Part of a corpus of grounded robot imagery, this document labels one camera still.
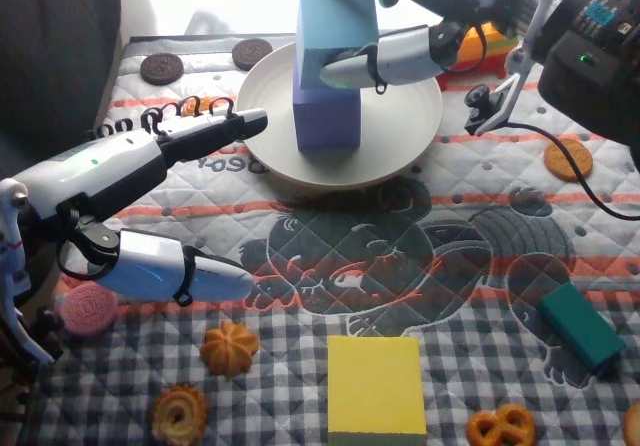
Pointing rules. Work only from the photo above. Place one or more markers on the cream round plate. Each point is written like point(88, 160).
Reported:
point(400, 131)

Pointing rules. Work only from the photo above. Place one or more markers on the orange swirl cookie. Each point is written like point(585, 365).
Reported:
point(230, 348)
point(192, 108)

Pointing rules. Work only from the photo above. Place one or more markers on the pink sandwich cookie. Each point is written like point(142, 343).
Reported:
point(90, 308)

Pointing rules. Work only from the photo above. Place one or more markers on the purple foam cube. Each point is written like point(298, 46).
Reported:
point(325, 121)

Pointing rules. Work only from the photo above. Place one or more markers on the orange green toy brick vehicle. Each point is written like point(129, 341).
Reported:
point(500, 48)

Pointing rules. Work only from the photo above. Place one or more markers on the pretzel-shaped cookie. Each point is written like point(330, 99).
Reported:
point(482, 428)

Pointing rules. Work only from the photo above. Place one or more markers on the blue foam cube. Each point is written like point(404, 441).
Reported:
point(335, 16)

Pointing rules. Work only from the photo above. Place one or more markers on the green rectangular block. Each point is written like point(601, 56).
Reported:
point(582, 326)

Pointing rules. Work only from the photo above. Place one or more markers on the black curtain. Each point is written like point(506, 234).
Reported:
point(60, 26)

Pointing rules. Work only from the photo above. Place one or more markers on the grey quilt with bear print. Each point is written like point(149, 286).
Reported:
point(450, 266)

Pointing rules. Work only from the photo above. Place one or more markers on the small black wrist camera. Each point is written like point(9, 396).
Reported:
point(480, 101)

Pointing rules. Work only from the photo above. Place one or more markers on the yellow foam cube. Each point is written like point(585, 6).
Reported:
point(375, 386)

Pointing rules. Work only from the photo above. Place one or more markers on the round tan biscuit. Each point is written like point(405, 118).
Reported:
point(567, 161)

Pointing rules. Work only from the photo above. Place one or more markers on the tan cookie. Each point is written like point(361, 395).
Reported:
point(634, 426)

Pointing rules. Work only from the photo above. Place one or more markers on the dark chocolate sandwich cookie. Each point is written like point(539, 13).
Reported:
point(251, 54)
point(160, 68)

